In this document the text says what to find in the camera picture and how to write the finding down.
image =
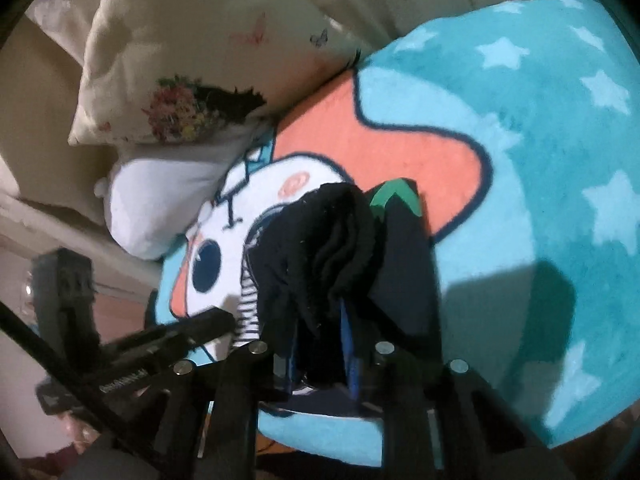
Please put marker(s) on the white plush pillow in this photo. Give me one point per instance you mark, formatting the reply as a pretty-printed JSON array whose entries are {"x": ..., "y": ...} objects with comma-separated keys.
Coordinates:
[{"x": 155, "y": 191}]

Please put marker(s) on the navy frog print pants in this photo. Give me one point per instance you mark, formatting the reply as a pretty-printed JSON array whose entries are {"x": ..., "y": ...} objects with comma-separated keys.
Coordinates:
[{"x": 336, "y": 272}]

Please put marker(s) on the teal cartoon fleece blanket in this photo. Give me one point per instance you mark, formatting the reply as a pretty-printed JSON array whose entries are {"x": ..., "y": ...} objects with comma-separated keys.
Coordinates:
[{"x": 513, "y": 132}]

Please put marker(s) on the cream floral pillow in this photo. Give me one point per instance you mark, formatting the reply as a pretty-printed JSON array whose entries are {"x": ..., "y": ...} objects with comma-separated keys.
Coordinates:
[{"x": 173, "y": 71}]

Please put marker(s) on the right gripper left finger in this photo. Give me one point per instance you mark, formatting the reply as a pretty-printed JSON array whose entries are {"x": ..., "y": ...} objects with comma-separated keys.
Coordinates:
[{"x": 225, "y": 409}]

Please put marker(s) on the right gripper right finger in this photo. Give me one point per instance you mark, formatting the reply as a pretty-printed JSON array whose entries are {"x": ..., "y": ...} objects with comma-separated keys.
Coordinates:
[{"x": 441, "y": 420}]

